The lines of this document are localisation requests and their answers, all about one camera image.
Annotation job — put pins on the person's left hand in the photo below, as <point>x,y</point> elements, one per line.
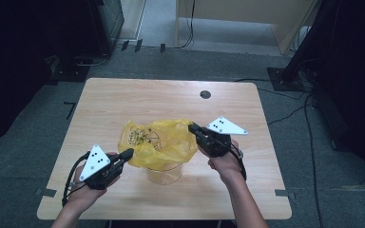
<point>85,196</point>

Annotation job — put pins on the yellow plastic bag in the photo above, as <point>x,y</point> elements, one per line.
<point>171,142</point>

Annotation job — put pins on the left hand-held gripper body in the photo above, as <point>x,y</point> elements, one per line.
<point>98,167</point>

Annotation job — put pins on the light wooden furniture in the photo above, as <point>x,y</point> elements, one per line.
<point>250,12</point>

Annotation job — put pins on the person's right hand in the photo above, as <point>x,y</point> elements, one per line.
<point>228,167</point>

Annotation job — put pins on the clear plastic cup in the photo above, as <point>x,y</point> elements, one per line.
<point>164,177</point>

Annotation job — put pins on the round black table grommet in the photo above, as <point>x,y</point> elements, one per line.
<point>205,94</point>

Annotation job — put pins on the black stand base plate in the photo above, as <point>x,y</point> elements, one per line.
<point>282,80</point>
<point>71,71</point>

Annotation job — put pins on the black cabinet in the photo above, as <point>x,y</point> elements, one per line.
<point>107,22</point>

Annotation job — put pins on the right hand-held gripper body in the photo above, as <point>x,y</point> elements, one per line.
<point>215,142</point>

